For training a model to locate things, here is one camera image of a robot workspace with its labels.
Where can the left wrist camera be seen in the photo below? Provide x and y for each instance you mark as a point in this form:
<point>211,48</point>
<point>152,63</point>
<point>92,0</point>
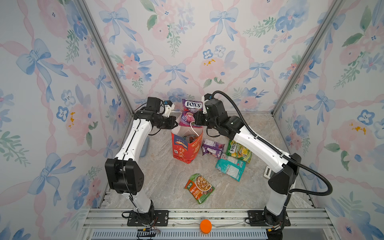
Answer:
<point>168,108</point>

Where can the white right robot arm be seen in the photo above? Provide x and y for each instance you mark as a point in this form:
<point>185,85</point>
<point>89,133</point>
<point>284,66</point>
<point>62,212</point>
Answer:
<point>282,180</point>

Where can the green Fox's tea candy bag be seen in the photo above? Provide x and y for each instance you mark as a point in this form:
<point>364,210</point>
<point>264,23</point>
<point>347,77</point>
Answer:
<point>238,151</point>

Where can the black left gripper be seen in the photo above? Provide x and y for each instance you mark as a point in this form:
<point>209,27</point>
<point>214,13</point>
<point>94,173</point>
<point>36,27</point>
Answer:
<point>172,119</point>

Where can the aluminium corner post left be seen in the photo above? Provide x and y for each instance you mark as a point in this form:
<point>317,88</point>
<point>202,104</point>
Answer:
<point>95,34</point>

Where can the aluminium corner post right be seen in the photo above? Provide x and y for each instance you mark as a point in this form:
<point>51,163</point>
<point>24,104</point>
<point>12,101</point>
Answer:
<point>312,47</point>

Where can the aluminium corner post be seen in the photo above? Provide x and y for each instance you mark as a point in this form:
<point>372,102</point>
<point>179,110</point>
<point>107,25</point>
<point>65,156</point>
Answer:
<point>95,34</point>
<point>312,47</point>

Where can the orange green noodle packet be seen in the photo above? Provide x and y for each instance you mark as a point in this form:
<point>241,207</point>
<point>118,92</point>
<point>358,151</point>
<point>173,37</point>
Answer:
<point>199,187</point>

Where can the red paper gift bag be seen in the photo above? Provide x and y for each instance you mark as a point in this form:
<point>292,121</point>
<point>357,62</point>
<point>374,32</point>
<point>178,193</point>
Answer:
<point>186,142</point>

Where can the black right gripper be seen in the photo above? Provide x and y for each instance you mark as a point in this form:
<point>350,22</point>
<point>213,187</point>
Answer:
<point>199,115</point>

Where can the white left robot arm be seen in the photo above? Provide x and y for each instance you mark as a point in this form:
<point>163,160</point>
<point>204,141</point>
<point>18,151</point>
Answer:
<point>123,171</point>

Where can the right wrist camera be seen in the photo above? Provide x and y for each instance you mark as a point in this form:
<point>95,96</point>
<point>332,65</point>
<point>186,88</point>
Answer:
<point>205,98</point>

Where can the purple Fox's berries candy bag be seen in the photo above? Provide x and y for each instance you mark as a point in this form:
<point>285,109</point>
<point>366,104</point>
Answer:
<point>189,109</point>

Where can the purple snack packet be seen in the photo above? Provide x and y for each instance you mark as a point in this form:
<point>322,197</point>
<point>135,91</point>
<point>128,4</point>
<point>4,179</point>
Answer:
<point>213,148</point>

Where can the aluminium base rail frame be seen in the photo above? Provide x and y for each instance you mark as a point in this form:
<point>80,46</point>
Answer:
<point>227,224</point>

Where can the orange round button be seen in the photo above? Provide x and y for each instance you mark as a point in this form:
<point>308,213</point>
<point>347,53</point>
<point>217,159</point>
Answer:
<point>205,226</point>

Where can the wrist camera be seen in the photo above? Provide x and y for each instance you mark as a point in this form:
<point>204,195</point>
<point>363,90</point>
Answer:
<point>168,108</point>
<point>205,98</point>

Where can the teal snack bag upper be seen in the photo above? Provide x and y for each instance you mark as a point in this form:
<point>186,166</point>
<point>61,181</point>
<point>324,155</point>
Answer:
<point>231,166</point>

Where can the white calculator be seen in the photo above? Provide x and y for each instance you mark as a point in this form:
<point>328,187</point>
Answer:
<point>267,172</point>

